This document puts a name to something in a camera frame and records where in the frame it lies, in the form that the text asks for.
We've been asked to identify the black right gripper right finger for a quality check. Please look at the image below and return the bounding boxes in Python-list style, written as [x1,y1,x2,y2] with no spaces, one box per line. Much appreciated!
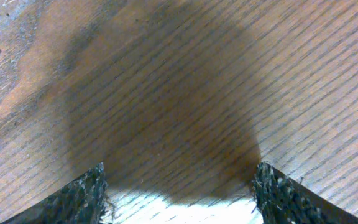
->
[252,162,358,224]

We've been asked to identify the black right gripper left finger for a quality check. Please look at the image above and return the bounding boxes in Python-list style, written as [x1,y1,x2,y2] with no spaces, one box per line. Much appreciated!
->
[3,162,108,224]

